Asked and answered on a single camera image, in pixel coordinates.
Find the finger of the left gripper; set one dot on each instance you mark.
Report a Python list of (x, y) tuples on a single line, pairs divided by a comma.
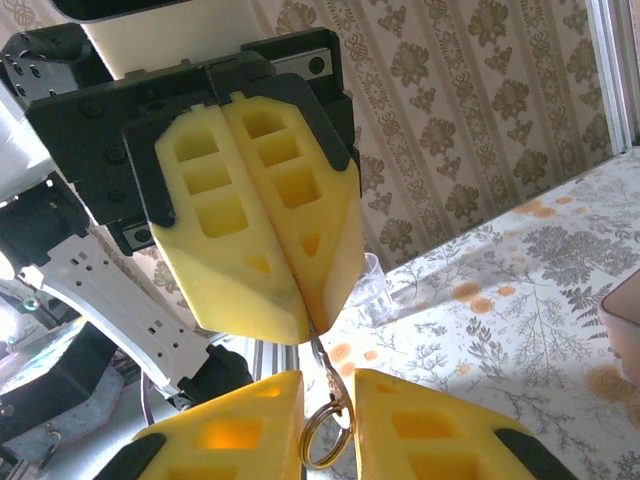
[(325, 225), (225, 280)]

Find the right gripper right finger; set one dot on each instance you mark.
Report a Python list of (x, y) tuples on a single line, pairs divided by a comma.
[(450, 440)]

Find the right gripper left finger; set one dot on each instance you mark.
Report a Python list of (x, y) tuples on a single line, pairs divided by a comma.
[(225, 450)]

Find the small silver key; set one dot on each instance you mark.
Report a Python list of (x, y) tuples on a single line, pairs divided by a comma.
[(334, 382)]

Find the pink box with couple print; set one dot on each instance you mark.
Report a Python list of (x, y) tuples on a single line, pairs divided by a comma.
[(625, 325)]

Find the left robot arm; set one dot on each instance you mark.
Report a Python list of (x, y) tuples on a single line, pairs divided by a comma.
[(125, 310)]

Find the clear plastic cup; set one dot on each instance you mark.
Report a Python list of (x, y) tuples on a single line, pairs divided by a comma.
[(372, 295)]

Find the aluminium side rail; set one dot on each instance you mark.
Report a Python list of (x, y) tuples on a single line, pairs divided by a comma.
[(275, 357)]

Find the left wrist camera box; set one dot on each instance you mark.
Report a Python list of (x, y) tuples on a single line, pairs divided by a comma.
[(150, 40)]

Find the aluminium frame post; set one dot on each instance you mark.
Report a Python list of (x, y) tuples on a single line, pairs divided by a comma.
[(607, 75)]

